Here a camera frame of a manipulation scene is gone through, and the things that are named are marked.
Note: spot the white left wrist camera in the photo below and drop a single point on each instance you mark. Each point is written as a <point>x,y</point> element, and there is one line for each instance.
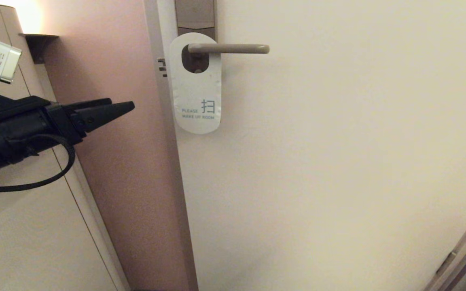
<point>2,60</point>

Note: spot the beige curved wall panel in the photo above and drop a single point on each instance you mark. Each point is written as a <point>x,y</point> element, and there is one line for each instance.
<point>14,226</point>

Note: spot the brown metal lock plate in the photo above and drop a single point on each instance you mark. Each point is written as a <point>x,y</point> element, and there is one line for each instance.
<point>195,14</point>

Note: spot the small metal latch plate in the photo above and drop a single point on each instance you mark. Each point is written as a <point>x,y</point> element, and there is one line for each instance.
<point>162,66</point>

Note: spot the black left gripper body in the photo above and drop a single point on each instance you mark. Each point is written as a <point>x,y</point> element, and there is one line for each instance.
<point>22,129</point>

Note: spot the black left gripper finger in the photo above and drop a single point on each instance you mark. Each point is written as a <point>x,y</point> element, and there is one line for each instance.
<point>103,115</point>
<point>91,104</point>

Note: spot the dark wall lamp shelf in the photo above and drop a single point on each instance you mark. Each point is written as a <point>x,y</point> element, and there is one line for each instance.
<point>41,42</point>

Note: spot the blue and white door hanger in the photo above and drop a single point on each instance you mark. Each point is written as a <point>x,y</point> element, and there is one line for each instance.
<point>196,93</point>

